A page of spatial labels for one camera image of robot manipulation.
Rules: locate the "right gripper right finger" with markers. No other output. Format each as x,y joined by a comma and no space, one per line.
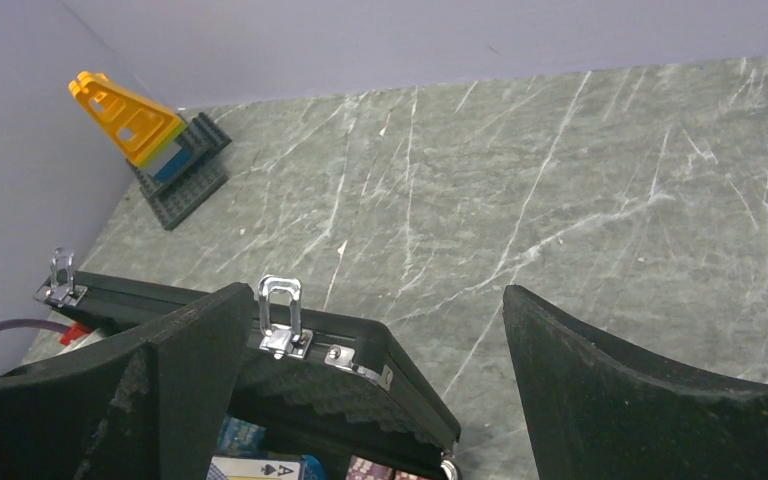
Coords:
600,407

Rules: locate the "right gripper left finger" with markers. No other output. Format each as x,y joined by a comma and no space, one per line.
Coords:
146,403

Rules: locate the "blue playing card deck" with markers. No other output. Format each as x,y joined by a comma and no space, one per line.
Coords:
229,468

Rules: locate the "blue chip row far left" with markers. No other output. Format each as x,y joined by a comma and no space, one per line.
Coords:
238,438

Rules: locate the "black poker chip case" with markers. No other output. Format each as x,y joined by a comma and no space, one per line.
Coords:
326,385

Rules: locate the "grey toy brick baseplate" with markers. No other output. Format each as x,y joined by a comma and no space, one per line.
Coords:
194,180

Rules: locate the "yellow toy brick tower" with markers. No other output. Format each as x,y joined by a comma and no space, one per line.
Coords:
150,135

